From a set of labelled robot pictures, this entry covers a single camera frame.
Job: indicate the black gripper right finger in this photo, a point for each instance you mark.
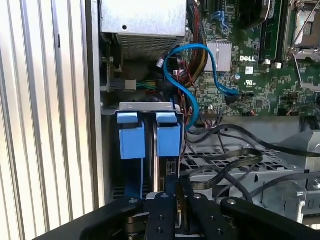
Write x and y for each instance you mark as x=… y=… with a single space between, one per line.
x=205 y=220

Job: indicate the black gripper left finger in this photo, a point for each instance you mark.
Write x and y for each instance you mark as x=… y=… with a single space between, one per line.
x=160 y=220

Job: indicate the hard disk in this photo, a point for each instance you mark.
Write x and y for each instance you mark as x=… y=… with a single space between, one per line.
x=132 y=140

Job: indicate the metal disk bay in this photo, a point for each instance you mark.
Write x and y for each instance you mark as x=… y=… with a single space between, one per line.
x=145 y=106

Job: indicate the grey drive cage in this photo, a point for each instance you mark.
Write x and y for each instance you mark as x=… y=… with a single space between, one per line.
x=287 y=175

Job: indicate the green motherboard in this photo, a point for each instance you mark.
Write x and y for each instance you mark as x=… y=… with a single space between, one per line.
x=262 y=85

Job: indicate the open black PC case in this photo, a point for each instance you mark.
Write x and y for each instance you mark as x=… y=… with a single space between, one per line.
x=95 y=75

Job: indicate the silver chipset heat sink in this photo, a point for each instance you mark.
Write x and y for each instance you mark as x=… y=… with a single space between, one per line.
x=218 y=55

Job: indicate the metal socket cover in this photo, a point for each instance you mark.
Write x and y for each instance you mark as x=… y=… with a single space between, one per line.
x=310 y=86

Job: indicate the silver power supply box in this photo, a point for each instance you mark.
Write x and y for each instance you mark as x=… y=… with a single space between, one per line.
x=140 y=15

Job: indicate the thin metal locking lever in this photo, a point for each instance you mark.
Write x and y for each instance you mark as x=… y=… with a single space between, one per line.
x=303 y=30

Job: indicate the CPU socket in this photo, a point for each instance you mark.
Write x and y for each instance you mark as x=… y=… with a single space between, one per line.
x=308 y=27

